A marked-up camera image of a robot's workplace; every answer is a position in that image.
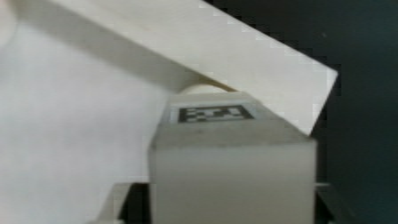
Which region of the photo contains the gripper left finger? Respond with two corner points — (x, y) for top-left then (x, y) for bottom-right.
(95, 183), (151, 224)

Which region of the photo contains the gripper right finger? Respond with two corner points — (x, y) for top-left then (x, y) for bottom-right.
(314, 183), (358, 224)

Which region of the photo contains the white leg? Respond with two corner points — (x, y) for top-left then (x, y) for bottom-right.
(149, 92), (316, 224)

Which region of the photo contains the white square tabletop tray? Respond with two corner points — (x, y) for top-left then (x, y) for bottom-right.
(0, 0), (337, 224)

